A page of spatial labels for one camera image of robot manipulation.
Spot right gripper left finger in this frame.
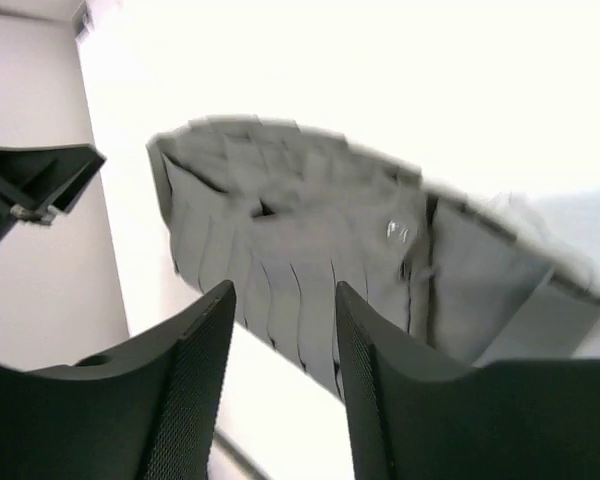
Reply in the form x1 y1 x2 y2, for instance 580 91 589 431
0 280 236 479

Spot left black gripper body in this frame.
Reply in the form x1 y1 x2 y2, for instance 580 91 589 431
0 144 106 242

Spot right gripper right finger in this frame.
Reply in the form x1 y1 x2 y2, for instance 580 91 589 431
335 282 600 479

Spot grey pleated skirt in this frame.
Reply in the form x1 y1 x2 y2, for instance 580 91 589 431
147 117 600 396

